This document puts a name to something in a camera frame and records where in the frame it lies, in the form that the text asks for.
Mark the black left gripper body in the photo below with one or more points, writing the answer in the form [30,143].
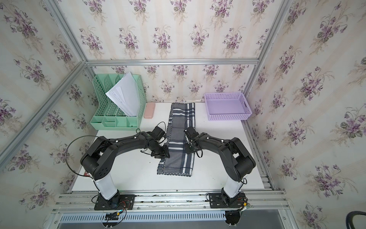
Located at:
[159,151]

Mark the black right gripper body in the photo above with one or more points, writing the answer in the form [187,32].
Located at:
[188,148]

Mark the grey plaid pillowcase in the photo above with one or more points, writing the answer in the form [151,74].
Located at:
[180,163]

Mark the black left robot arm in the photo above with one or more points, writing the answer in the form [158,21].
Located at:
[99,158]

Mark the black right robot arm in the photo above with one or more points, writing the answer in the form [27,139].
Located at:
[236,159]

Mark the pink eraser block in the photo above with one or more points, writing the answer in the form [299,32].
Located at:
[149,110]

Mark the purple plastic basket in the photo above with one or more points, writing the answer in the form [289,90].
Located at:
[227,106]

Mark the green mesh file organizer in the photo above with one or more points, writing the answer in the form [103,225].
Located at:
[108,116]

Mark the white paper sheets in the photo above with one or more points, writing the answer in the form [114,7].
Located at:
[125,95]

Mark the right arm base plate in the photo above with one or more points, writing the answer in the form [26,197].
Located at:
[221,201]

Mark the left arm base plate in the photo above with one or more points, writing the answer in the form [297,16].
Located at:
[117,202]

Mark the small circuit board with wires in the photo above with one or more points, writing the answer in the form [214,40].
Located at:
[116,216]

